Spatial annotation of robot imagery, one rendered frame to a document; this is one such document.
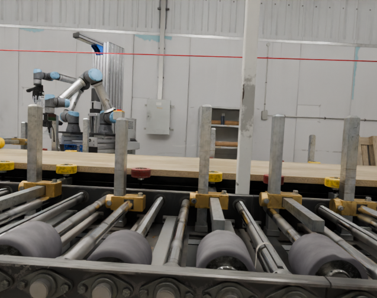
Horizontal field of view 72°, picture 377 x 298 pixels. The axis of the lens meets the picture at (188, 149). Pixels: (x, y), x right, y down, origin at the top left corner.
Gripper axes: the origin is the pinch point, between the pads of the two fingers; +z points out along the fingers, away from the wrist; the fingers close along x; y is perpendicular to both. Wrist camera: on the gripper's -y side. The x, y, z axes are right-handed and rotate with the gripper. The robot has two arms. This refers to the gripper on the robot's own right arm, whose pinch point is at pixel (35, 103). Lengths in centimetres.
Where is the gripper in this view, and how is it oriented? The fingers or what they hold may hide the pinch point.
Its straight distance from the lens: 315.7
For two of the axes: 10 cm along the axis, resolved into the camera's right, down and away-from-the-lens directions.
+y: 4.7, -0.3, 8.8
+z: -0.4, 10.0, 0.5
